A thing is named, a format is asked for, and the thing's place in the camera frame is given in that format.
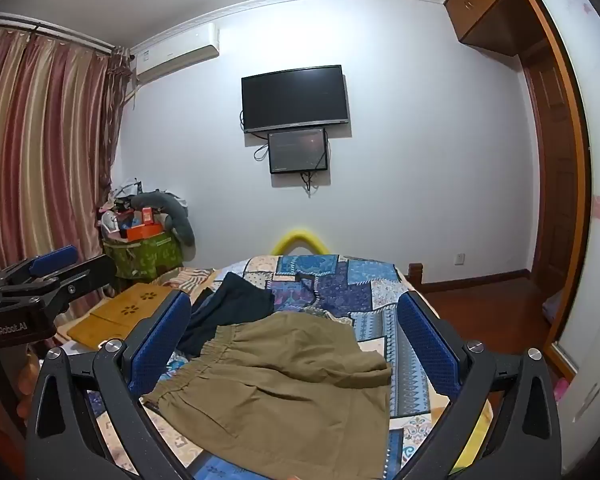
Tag striped red curtain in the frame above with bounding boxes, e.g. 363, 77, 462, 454
0, 27, 133, 321

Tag white air conditioner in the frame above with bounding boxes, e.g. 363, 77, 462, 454
130, 24, 220, 86

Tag wooden overhead cabinet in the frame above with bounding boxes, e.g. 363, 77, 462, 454
442, 0, 537, 59

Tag brown wooden door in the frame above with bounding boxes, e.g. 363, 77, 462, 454
522, 50, 590, 376

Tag khaki pants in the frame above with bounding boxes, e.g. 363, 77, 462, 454
142, 312, 393, 480

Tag black wall television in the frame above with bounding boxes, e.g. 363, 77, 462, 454
241, 65, 351, 134

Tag white curtain rail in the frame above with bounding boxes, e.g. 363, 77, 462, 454
0, 12, 131, 57

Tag dark navy garment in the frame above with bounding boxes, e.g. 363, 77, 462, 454
177, 272, 276, 359

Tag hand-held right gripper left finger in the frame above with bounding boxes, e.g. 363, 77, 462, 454
25, 290, 193, 480

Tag wooden lap tray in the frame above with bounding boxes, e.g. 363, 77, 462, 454
67, 282, 175, 351

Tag yellow foam tube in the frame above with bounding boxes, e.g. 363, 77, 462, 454
271, 230, 332, 257

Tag patchwork printed blanket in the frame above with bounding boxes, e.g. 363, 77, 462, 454
87, 254, 496, 480

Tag green fabric storage bag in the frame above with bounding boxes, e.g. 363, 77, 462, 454
102, 232, 185, 281

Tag orange box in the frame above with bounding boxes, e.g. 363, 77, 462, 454
125, 224, 165, 241

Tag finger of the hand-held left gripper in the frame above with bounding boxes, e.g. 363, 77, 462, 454
0, 255, 117, 309
0, 246, 79, 287

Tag grey plush pillow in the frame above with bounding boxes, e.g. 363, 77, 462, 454
130, 191, 196, 262

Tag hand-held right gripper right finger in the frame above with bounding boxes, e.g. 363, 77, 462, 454
396, 290, 563, 480

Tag small black wall monitor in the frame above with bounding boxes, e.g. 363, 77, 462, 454
267, 128, 329, 175

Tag black monitor cable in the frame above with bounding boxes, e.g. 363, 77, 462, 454
300, 170, 322, 197

